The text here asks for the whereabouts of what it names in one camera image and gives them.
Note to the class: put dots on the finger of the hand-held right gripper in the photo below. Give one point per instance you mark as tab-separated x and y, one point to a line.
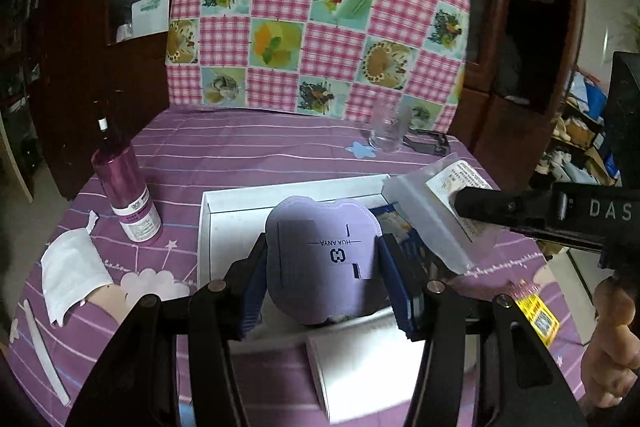
560	237
500	206

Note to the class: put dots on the clear glass cup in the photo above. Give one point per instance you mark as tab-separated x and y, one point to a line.
387	132

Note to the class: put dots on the pink checked patchwork pillow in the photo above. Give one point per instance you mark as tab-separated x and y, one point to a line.
320	32

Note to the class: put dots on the white printed carton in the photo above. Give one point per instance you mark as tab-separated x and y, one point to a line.
149	14

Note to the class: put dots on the blue cartoon eye mask packet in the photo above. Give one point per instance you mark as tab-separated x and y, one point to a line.
400	224

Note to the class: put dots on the white toilet paper roll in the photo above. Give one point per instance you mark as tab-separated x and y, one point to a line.
360	367

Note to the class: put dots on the white face mask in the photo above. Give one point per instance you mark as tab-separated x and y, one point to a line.
70	272

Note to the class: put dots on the lavender face mask packet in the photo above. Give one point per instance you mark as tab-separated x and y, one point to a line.
320	267

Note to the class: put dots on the person's right hand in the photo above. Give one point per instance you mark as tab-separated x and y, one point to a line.
610	347

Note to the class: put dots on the purple pump bottle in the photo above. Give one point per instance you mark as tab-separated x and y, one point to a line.
125	192

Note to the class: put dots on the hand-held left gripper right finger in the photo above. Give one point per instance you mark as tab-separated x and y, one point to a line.
400	287

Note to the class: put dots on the yellow tissue packet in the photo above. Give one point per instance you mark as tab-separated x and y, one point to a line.
537	314

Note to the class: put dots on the clear zip bag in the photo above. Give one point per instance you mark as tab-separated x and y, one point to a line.
425	212

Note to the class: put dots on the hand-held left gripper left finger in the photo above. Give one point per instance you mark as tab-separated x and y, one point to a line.
252	297

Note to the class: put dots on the white nail file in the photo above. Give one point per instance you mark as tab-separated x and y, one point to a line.
42	352

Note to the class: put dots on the shelf of shoes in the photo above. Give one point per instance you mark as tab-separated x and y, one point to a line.
575	132

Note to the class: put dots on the dark wooden cabinet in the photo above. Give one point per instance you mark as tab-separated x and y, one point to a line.
505	132

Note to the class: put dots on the purple printed tablecloth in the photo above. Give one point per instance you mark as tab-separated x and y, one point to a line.
250	147

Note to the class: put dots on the black plastic clip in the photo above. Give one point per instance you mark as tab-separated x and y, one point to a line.
430	144

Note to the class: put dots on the white cardboard box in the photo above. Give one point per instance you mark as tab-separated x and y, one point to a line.
225	232

